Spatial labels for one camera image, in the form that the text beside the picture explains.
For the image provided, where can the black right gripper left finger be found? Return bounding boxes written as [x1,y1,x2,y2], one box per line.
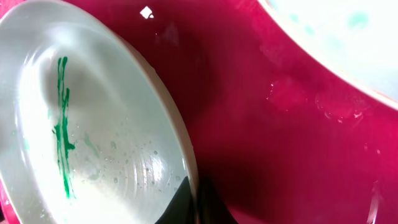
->
[155,177,196,224]

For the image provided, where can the white plate top green stain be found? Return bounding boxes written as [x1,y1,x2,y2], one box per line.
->
[260,0,397,109]

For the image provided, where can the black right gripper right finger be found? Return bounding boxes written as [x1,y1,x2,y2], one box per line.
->
[197,178,238,224]

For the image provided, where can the white plate green stain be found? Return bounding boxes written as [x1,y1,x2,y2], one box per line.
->
[1,1,199,224]
[260,0,397,109]

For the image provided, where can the red plastic tray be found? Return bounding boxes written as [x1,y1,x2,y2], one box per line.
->
[0,0,398,224]

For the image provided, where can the white plate bottom green stain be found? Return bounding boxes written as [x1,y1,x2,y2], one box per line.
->
[1,1,199,224]

